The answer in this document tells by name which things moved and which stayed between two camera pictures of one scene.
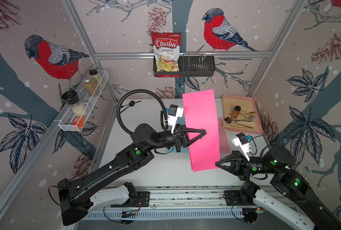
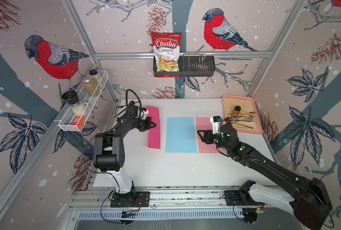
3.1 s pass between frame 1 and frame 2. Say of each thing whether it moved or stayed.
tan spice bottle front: stayed
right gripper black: moved
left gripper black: moved
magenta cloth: moved
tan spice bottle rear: stayed
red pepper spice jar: stayed
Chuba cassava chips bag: stayed
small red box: stayed
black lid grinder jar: stayed
